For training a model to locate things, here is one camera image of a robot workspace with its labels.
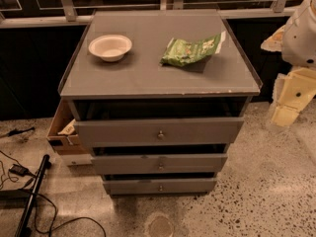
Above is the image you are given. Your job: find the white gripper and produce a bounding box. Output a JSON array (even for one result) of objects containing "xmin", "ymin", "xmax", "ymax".
[{"xmin": 261, "ymin": 4, "xmax": 316, "ymax": 126}]

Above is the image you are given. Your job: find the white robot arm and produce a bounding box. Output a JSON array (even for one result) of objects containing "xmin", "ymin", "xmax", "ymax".
[{"xmin": 261, "ymin": 0, "xmax": 316, "ymax": 126}]

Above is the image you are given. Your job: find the grey top drawer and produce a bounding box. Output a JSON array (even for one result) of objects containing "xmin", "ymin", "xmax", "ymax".
[{"xmin": 74, "ymin": 118, "xmax": 244, "ymax": 147}]

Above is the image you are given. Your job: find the grey drawer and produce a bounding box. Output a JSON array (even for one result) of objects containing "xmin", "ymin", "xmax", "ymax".
[
  {"xmin": 91, "ymin": 154, "xmax": 227, "ymax": 175},
  {"xmin": 74, "ymin": 118, "xmax": 244, "ymax": 147},
  {"xmin": 103, "ymin": 178, "xmax": 216, "ymax": 196}
]

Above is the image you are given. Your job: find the grey drawer cabinet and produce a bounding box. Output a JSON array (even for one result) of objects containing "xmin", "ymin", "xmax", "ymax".
[{"xmin": 59, "ymin": 10, "xmax": 262, "ymax": 182}]

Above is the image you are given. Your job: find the grey middle drawer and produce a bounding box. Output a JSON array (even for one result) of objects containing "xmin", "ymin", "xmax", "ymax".
[{"xmin": 91, "ymin": 154, "xmax": 227, "ymax": 175}]

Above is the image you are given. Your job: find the grey bottom drawer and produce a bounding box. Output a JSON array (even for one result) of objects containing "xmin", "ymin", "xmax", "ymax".
[{"xmin": 103, "ymin": 178, "xmax": 216, "ymax": 196}]

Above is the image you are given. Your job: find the open cardboard box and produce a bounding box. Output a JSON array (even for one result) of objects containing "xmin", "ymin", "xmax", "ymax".
[{"xmin": 47, "ymin": 100, "xmax": 91, "ymax": 166}]

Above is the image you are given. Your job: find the green snack bag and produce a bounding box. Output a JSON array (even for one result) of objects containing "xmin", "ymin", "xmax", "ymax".
[{"xmin": 160, "ymin": 32, "xmax": 226, "ymax": 67}]

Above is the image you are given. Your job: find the metal window railing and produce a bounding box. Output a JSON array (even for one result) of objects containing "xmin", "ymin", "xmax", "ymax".
[{"xmin": 0, "ymin": 0, "xmax": 303, "ymax": 28}]

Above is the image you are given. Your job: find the black power adapter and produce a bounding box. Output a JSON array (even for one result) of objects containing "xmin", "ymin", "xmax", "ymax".
[{"xmin": 9, "ymin": 164, "xmax": 29, "ymax": 177}]

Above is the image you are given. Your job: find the black pole on floor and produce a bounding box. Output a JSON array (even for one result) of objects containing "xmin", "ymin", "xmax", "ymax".
[{"xmin": 15, "ymin": 154, "xmax": 51, "ymax": 237}]

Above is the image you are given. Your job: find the black floor cable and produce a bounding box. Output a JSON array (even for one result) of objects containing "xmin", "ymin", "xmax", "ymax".
[{"xmin": 0, "ymin": 150, "xmax": 108, "ymax": 237}]

